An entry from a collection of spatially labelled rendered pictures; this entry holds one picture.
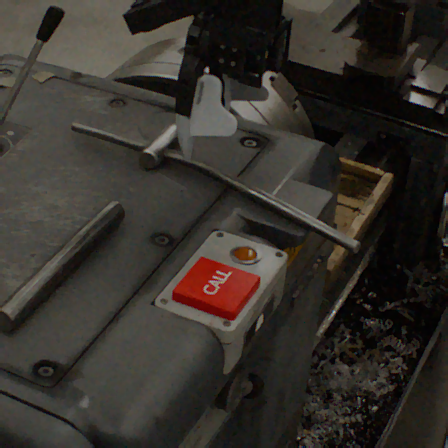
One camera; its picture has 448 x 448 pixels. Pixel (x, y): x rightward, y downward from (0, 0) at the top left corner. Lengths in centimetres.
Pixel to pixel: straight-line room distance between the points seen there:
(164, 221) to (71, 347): 21
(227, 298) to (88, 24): 346
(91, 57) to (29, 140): 295
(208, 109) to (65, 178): 17
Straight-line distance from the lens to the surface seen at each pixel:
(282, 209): 121
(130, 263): 114
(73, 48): 432
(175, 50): 156
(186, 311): 109
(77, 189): 123
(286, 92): 158
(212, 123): 119
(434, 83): 217
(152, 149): 126
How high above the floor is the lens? 193
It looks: 35 degrees down
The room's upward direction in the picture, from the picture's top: 6 degrees clockwise
